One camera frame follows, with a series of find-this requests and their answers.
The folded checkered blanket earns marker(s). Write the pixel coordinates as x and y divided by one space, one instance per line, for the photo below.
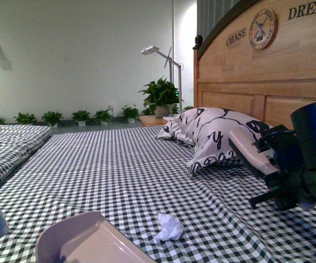
18 143

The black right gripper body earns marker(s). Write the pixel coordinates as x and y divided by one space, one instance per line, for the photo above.
282 170

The far wooden nightstand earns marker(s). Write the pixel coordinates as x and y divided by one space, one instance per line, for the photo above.
151 120

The beige hand brush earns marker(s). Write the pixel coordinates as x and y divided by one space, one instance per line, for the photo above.
256 162

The black white checkered bedsheet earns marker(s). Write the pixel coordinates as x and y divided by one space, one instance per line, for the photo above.
130 177

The crumpled white tissue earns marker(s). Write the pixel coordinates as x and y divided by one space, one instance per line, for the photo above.
171 228

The beige plastic dustpan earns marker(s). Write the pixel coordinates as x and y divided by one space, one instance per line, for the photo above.
87 237

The round windmill emblem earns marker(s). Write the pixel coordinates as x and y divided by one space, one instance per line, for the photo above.
263 29

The wooden bed headboard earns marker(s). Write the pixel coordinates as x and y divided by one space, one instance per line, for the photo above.
265 84

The black white patterned pillow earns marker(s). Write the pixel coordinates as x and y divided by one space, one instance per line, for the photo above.
205 130

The large potted green plant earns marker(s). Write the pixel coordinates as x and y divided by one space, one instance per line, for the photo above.
161 95

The white floor lamp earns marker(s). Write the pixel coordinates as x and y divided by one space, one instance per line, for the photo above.
153 50

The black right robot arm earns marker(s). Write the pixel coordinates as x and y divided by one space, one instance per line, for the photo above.
304 125

